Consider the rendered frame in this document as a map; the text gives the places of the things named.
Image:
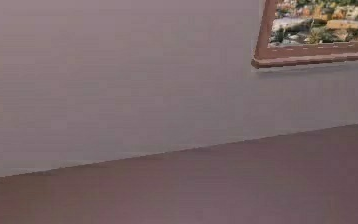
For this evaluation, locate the brown framed landscape picture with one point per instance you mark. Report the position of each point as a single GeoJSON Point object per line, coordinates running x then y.
{"type": "Point", "coordinates": [315, 26]}

